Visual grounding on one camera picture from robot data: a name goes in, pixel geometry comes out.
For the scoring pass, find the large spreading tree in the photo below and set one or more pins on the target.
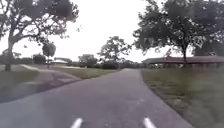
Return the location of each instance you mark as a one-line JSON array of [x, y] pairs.
[[8, 56]]

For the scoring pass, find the small slender tree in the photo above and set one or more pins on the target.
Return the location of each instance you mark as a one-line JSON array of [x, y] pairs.
[[49, 50]]

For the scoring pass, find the grass field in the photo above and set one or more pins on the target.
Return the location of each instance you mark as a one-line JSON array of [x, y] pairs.
[[86, 71], [193, 90]]

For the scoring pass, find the small pale building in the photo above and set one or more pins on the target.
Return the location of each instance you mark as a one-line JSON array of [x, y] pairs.
[[59, 61]]

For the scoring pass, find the medium tree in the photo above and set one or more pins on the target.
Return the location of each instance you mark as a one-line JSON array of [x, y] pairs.
[[113, 48]]

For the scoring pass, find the robot's own part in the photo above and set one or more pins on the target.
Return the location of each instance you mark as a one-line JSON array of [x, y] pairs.
[[77, 123], [148, 122]]

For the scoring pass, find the grey side path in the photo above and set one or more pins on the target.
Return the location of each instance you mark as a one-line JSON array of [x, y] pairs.
[[50, 80]]

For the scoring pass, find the row of distant bushes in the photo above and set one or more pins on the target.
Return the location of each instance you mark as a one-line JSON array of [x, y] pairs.
[[39, 59]]

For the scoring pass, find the long low building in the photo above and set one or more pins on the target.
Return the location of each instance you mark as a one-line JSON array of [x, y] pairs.
[[173, 60]]

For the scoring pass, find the grey asphalt path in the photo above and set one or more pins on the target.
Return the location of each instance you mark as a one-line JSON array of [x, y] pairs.
[[113, 100]]

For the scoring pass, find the large dark tree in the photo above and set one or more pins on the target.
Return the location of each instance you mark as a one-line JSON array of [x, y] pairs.
[[183, 30]]

